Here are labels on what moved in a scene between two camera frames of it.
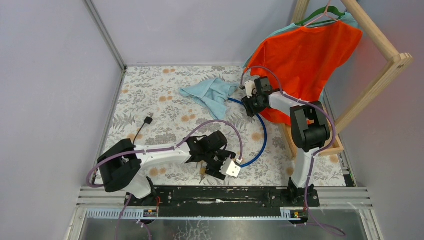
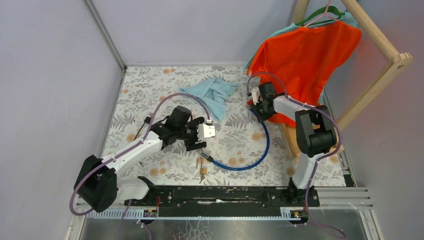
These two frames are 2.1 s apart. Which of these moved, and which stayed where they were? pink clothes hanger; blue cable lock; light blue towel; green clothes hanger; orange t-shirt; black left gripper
Moved: black left gripper; blue cable lock
Stayed: light blue towel; green clothes hanger; orange t-shirt; pink clothes hanger
